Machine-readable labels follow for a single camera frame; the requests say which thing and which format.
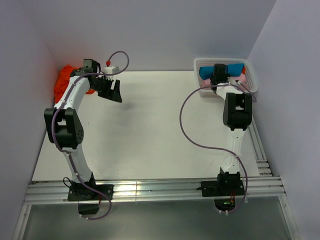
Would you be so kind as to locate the aluminium front rail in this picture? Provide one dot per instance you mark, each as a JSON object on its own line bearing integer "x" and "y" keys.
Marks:
{"x": 179, "y": 189}

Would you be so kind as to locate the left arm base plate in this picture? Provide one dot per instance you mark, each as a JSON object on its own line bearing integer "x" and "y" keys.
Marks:
{"x": 80, "y": 193}

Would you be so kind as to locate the white plastic basket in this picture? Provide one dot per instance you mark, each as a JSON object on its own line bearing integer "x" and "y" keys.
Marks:
{"x": 211, "y": 61}

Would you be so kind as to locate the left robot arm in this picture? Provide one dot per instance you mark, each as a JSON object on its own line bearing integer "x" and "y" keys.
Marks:
{"x": 63, "y": 125}

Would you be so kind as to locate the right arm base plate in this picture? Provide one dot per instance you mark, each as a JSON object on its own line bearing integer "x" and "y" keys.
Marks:
{"x": 215, "y": 189}

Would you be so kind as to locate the aluminium rail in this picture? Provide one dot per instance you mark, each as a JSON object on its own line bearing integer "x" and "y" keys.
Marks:
{"x": 179, "y": 189}
{"x": 260, "y": 156}

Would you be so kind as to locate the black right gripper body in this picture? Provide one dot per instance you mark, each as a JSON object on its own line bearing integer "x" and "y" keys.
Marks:
{"x": 212, "y": 78}

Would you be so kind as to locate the aluminium right rail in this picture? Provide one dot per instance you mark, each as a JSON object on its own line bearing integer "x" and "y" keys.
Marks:
{"x": 260, "y": 156}

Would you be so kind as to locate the rolled pink t shirt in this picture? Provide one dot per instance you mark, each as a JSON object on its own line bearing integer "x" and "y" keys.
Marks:
{"x": 242, "y": 77}

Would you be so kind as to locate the crumpled orange t shirt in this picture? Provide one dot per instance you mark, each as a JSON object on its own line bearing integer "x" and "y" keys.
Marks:
{"x": 62, "y": 82}

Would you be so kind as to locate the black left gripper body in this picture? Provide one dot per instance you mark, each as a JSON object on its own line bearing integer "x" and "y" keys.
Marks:
{"x": 103, "y": 87}

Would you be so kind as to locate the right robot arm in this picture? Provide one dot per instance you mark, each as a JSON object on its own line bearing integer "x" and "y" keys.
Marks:
{"x": 237, "y": 116}

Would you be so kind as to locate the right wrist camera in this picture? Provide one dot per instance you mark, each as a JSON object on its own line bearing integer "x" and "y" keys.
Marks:
{"x": 235, "y": 81}

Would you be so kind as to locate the blue t shirt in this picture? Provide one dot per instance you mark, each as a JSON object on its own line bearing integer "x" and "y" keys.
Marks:
{"x": 234, "y": 70}

